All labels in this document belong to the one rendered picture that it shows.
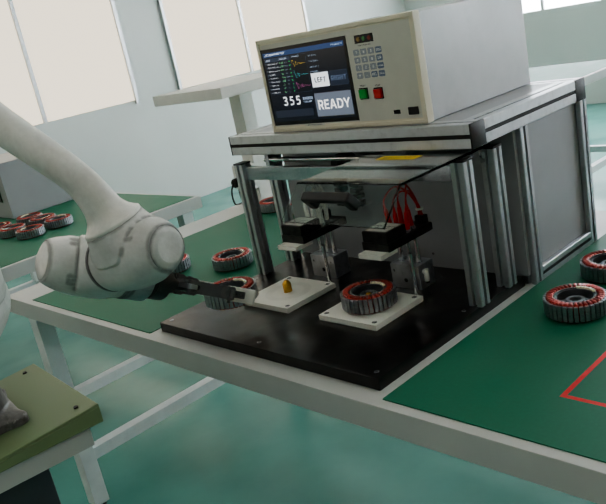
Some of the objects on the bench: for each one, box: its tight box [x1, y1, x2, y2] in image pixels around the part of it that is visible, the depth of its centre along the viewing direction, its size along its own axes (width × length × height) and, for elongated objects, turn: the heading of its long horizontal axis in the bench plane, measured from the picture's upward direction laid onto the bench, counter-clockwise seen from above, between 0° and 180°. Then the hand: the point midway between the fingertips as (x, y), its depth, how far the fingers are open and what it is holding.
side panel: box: [515, 98, 598, 285], centre depth 156 cm, size 28×3×32 cm, turn 167°
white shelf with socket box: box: [153, 73, 273, 205], centre depth 254 cm, size 35×37×46 cm
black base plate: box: [160, 252, 525, 391], centre depth 159 cm, size 47×64×2 cm
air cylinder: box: [390, 255, 436, 290], centre depth 158 cm, size 5×8×6 cm
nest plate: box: [319, 292, 423, 331], centre depth 149 cm, size 15×15×1 cm
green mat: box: [33, 212, 303, 334], centre depth 219 cm, size 94×61×1 cm, turn 167°
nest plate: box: [246, 276, 336, 314], centre depth 166 cm, size 15×15×1 cm
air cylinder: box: [310, 248, 351, 278], centre depth 175 cm, size 5×8×6 cm
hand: (229, 292), depth 154 cm, fingers closed on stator, 11 cm apart
